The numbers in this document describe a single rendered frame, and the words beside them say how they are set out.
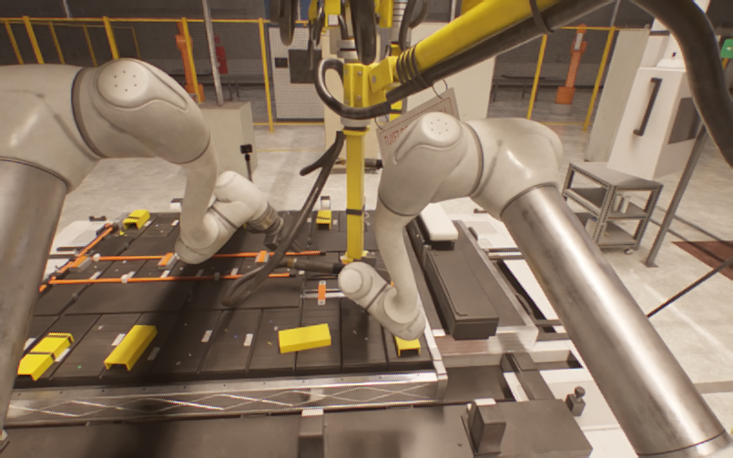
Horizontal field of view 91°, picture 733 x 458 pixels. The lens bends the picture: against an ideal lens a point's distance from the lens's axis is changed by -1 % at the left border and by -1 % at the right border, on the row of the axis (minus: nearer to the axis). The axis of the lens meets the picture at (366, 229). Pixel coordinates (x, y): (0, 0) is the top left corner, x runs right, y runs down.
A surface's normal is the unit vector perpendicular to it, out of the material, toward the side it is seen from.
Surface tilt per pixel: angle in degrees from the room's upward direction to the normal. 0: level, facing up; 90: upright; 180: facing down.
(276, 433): 0
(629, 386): 66
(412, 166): 96
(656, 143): 90
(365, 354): 0
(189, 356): 0
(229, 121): 90
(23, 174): 53
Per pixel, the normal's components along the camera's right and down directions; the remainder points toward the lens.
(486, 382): 0.01, -0.89
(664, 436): -0.70, -0.17
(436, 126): 0.05, -0.44
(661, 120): -0.87, 0.21
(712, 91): -0.50, 0.43
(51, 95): 0.26, -0.10
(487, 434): 0.07, 0.46
